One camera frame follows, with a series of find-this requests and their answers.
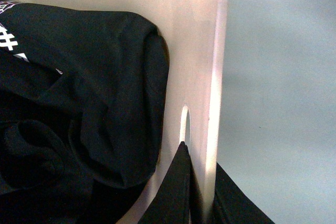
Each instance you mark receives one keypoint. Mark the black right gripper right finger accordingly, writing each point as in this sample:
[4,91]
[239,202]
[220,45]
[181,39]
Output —
[231,205]

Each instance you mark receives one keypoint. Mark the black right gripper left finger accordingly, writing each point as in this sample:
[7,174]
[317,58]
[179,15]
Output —
[176,200]

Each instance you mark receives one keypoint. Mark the beige plastic laundry hamper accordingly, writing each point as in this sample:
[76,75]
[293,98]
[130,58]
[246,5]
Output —
[194,31]

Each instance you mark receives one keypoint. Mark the black printed clothes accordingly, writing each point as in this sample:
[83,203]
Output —
[82,104]

